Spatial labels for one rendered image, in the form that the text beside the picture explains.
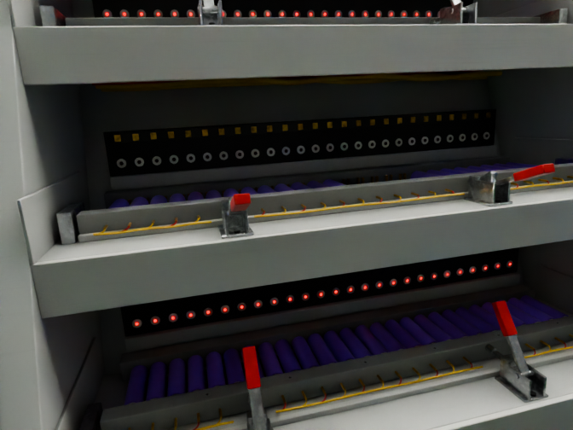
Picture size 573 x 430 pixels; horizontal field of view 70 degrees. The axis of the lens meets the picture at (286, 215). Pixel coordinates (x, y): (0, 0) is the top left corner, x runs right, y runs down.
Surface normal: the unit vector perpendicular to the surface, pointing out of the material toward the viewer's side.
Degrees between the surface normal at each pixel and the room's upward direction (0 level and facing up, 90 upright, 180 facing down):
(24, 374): 90
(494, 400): 19
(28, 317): 90
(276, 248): 109
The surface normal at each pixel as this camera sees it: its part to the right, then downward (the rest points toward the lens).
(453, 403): -0.06, -0.97
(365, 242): 0.24, 0.22
